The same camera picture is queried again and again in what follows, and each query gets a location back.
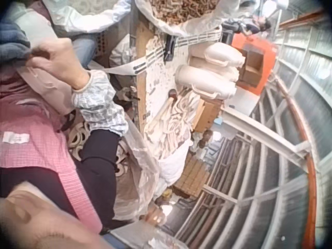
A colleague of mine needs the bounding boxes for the blue cloth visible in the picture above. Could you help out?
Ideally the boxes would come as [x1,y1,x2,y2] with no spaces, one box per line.
[0,20,33,61]

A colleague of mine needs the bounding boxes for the white strap with black stripes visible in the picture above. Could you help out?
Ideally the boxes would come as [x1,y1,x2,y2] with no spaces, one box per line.
[89,29,224,76]

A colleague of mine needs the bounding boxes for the cardboard boxes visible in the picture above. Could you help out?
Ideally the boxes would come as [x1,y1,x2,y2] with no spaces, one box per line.
[236,49,266,88]

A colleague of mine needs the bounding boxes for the person's right hand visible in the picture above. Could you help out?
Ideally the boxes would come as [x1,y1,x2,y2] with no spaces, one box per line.
[27,38,91,90]

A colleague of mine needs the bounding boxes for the orange machine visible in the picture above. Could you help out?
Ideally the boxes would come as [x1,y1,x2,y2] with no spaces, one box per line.
[230,33,280,96]

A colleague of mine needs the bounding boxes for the white sack of brown chips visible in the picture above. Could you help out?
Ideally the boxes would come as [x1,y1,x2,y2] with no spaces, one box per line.
[134,0,243,37]

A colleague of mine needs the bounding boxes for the sack of pale wooden sticks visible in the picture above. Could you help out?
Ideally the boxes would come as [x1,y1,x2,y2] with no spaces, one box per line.
[144,88,205,182]

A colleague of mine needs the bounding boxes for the black clip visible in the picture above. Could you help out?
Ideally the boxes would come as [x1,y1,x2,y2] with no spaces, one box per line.
[163,34,177,62]

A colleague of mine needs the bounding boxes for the pile of white rings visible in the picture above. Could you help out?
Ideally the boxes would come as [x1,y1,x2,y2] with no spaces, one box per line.
[67,120,92,161]

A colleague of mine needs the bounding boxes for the stack of wooden pallets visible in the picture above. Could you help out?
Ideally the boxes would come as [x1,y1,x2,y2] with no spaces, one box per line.
[173,155,211,199]

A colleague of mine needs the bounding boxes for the clear plastic bag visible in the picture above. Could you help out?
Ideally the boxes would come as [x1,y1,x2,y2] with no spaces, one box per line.
[113,120,161,221]

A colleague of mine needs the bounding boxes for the metal railing frame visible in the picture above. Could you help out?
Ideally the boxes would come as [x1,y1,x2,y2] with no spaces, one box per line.
[173,15,332,249]

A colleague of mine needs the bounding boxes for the wooden post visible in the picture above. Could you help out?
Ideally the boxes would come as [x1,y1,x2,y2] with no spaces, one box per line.
[134,20,150,133]

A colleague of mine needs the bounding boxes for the stack of cream moulded parts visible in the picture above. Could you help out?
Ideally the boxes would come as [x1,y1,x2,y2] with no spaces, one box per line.
[175,41,246,100]

